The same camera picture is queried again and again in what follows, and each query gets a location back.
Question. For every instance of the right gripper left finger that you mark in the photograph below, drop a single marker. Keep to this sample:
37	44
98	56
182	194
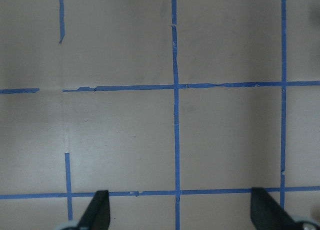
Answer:
97	215

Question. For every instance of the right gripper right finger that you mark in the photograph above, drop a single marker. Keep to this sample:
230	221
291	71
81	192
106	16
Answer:
267	214

